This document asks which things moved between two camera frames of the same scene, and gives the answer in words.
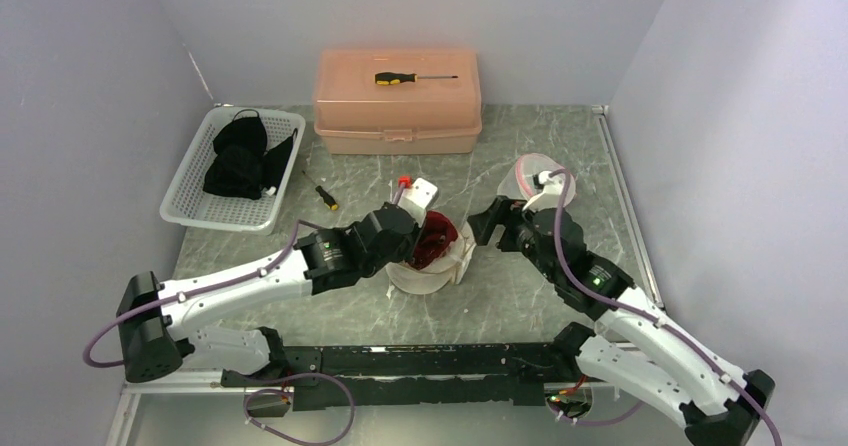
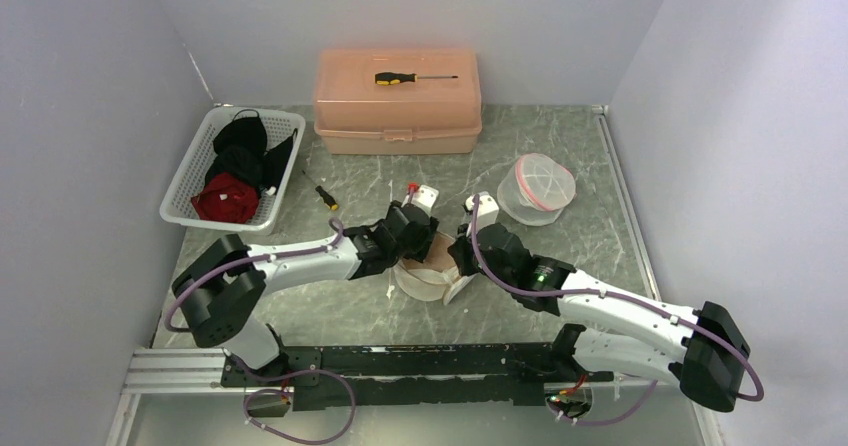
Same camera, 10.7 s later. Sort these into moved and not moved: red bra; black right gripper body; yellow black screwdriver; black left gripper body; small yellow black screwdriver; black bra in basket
Moved: red bra; black right gripper body
Not moved: small yellow black screwdriver; black bra in basket; yellow black screwdriver; black left gripper body
